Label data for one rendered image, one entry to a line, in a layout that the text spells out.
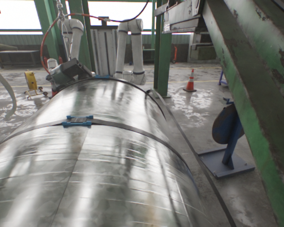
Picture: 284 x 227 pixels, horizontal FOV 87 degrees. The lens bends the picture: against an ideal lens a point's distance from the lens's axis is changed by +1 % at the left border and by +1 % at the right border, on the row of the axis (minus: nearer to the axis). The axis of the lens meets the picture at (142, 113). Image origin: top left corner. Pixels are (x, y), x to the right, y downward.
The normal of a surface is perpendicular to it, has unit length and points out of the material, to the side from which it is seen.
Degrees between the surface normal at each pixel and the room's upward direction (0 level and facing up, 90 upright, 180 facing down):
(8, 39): 90
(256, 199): 0
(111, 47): 90
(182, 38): 90
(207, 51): 91
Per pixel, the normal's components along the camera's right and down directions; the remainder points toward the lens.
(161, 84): 0.10, 0.46
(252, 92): -0.04, -0.57
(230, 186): 0.00, -0.89
